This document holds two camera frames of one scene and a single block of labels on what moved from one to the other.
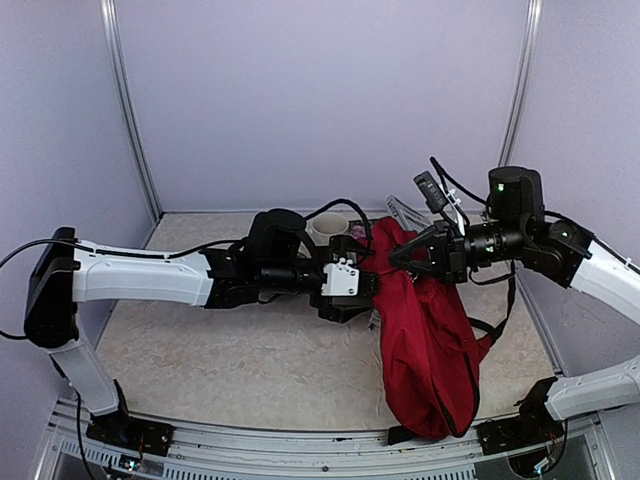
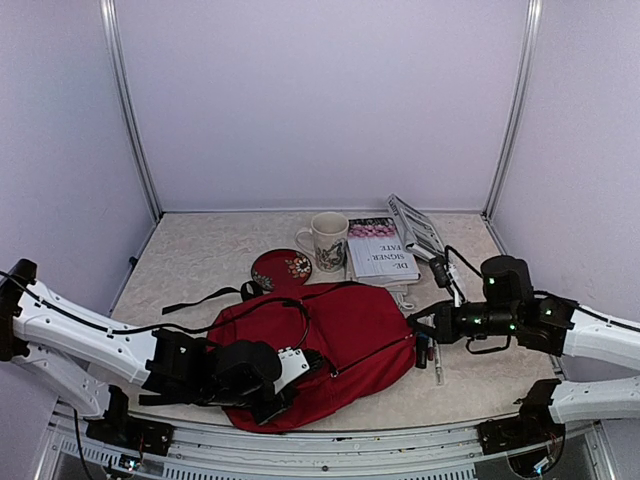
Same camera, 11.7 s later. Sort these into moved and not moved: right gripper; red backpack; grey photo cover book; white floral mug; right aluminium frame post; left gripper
Moved: red backpack; left gripper; right gripper
Not moved: grey photo cover book; right aluminium frame post; white floral mug
